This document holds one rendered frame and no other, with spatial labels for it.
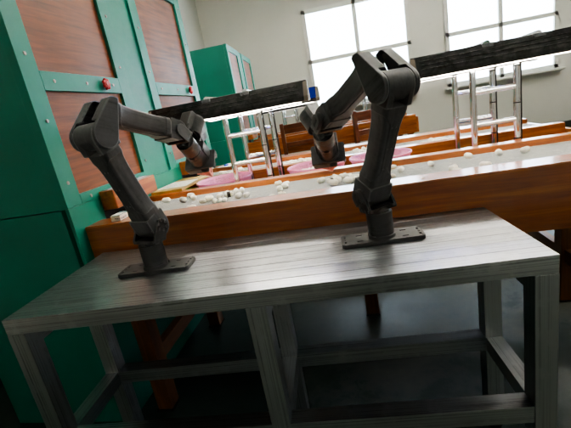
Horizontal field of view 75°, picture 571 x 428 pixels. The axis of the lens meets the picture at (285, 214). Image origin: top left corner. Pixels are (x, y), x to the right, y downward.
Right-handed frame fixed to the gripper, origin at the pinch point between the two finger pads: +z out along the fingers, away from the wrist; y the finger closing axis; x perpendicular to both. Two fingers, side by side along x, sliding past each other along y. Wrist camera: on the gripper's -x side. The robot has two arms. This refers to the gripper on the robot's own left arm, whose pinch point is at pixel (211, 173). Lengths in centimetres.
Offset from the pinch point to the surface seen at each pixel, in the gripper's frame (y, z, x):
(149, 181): 36.1, 17.4, -12.3
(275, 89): -24.7, -3.7, -28.4
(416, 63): -73, -3, -28
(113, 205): 37.5, 0.1, 6.6
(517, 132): -110, 29, -15
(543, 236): -131, 86, 8
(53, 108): 43, -27, -16
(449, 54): -83, -4, -29
